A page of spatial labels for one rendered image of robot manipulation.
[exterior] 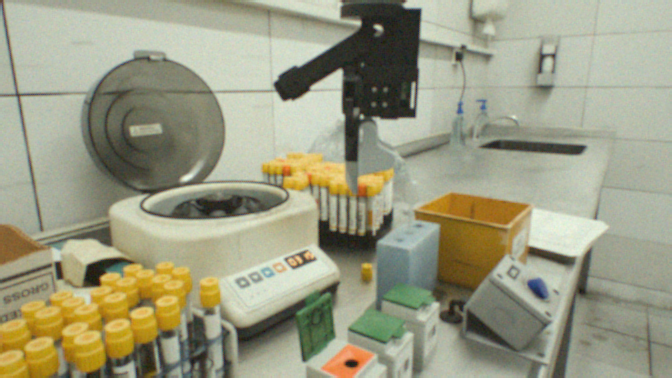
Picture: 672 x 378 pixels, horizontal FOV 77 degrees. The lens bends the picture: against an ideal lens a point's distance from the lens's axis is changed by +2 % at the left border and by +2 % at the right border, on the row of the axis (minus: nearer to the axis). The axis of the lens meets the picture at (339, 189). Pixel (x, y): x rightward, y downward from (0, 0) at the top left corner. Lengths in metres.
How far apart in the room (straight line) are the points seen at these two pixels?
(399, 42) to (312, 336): 0.31
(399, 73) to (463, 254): 0.27
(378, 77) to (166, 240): 0.29
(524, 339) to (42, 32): 0.74
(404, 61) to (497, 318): 0.29
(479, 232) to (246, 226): 0.30
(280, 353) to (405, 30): 0.36
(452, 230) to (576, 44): 2.13
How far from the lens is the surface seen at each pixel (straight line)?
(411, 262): 0.48
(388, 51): 0.48
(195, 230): 0.51
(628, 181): 2.68
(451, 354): 0.49
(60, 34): 0.78
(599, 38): 2.65
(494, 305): 0.49
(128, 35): 0.83
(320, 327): 0.34
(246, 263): 0.53
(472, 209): 0.72
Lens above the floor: 1.15
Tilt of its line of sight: 14 degrees down
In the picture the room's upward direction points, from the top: straight up
